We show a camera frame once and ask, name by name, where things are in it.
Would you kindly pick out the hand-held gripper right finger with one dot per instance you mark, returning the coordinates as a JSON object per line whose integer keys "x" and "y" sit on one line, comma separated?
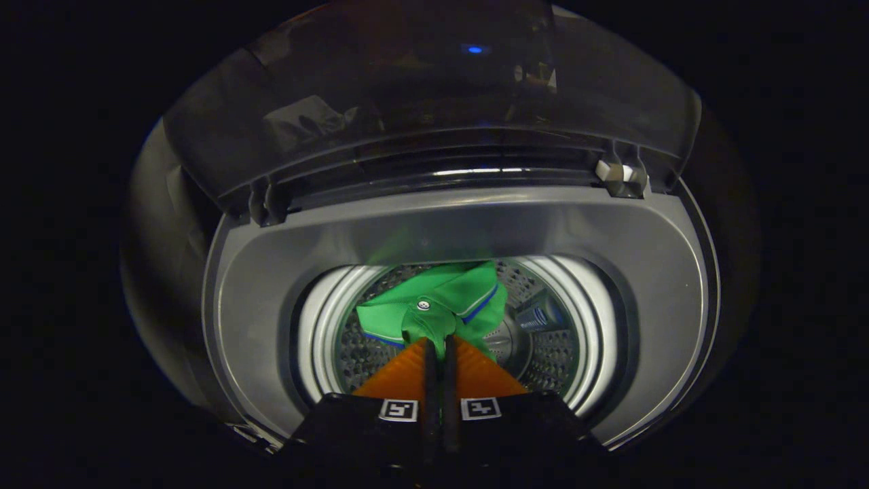
{"x": 451, "y": 407}

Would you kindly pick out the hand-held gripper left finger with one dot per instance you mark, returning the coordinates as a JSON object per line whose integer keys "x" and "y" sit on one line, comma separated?
{"x": 430, "y": 407}

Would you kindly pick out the green polo shirt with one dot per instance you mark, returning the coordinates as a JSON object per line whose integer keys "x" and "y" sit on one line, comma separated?
{"x": 407, "y": 316}

